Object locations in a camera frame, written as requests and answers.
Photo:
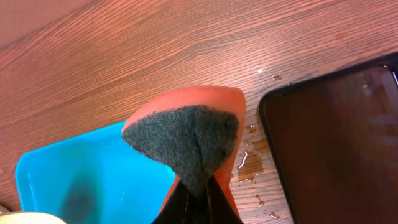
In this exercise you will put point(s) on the black rectangular tray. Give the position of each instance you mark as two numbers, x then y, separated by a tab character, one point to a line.
333	139

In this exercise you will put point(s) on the teal plastic tray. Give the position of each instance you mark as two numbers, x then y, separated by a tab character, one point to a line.
93	178

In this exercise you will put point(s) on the red and black sponge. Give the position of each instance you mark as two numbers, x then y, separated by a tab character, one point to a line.
195	131

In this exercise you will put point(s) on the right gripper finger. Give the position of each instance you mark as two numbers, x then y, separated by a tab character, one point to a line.
183	208

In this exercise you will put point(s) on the yellow-green plate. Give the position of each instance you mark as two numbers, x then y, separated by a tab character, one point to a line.
29	218

